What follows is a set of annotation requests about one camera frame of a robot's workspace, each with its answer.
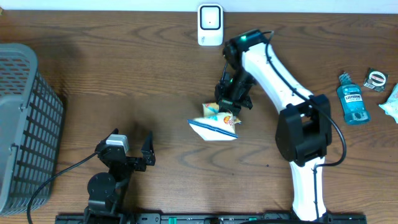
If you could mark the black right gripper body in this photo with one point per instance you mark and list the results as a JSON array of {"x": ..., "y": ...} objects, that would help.
[{"x": 231, "y": 98}]

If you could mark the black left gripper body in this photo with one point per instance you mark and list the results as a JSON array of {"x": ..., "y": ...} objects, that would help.
[{"x": 123, "y": 173}]

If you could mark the white barcode scanner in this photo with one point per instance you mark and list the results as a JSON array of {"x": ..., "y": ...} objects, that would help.
[{"x": 210, "y": 24}]

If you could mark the yellow snack bag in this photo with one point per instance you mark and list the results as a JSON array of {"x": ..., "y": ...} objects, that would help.
[{"x": 215, "y": 125}]

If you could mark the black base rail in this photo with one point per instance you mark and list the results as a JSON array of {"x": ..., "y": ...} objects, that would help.
[{"x": 156, "y": 218}]

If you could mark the teal white packet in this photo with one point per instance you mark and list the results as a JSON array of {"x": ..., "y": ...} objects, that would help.
[{"x": 390, "y": 106}]

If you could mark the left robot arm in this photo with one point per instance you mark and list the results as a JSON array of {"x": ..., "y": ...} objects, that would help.
[{"x": 107, "y": 189}]

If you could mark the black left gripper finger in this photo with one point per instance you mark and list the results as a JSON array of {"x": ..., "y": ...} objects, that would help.
[
  {"x": 115, "y": 131},
  {"x": 148, "y": 150}
]

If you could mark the grey plastic mesh basket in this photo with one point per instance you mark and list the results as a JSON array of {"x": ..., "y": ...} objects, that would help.
[{"x": 32, "y": 117}]

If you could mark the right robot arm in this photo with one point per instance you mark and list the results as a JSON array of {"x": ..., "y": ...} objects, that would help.
[{"x": 303, "y": 129}]

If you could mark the teal mouthwash bottle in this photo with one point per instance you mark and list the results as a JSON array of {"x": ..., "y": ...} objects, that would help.
[{"x": 351, "y": 99}]

